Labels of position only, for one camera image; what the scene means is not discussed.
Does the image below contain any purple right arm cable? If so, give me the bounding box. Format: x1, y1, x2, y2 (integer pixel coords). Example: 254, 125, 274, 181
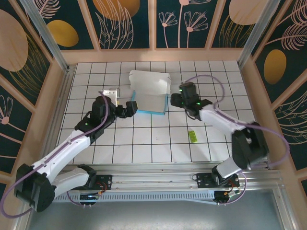
184, 74, 290, 207

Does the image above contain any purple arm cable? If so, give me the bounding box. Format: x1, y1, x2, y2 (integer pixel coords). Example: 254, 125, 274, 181
0, 92, 113, 219
184, 74, 290, 207

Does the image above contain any aluminium mounting rail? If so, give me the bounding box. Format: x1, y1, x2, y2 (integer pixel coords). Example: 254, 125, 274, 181
23, 160, 285, 192

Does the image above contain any grey slotted cable duct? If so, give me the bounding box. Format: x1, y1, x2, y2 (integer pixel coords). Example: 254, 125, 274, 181
32, 193, 218, 206

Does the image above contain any panel with oval and feather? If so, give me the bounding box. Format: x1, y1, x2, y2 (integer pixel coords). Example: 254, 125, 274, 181
251, 0, 307, 104

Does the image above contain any panel with pink flowers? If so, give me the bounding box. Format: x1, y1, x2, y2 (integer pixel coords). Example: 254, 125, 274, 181
155, 0, 213, 49

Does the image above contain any panel with orange disc, leaves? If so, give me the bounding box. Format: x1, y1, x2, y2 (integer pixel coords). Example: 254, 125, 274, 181
86, 0, 154, 50

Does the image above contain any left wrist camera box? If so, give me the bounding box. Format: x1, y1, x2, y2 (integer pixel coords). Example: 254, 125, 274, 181
102, 88, 121, 107

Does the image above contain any panel with large pale disc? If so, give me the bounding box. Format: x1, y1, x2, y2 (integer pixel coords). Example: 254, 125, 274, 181
0, 0, 53, 113

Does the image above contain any panel with single flower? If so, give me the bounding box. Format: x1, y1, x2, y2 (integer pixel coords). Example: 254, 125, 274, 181
0, 83, 34, 173

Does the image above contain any black right controller board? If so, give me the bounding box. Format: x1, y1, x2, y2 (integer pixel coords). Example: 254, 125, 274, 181
214, 190, 240, 204

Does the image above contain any aluminium corner post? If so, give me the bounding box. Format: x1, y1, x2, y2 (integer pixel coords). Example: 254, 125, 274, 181
19, 0, 71, 72
236, 0, 282, 69

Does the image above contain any black left controller board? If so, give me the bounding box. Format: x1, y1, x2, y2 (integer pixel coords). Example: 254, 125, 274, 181
79, 191, 101, 204

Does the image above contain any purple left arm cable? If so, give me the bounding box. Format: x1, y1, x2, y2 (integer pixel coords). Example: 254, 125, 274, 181
0, 92, 113, 219

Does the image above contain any black controller board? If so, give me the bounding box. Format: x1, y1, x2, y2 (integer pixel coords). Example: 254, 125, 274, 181
214, 190, 240, 204
79, 191, 101, 204

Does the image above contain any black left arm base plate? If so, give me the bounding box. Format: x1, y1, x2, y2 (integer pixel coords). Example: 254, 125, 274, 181
69, 174, 113, 191

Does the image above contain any aluminium side rail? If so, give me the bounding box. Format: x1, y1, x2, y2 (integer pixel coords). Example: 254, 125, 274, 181
35, 66, 76, 173

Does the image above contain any white and blue paper box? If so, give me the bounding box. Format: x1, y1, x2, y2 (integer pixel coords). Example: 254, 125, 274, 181
128, 69, 172, 117

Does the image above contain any panel with small yellow oval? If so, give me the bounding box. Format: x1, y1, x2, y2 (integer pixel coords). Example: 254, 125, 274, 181
26, 0, 100, 51

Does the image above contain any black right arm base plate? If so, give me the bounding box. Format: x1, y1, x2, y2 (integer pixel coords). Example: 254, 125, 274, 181
196, 172, 239, 189

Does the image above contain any panel with fern leaves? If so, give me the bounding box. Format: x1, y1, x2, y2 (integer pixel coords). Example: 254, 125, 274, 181
273, 88, 307, 171

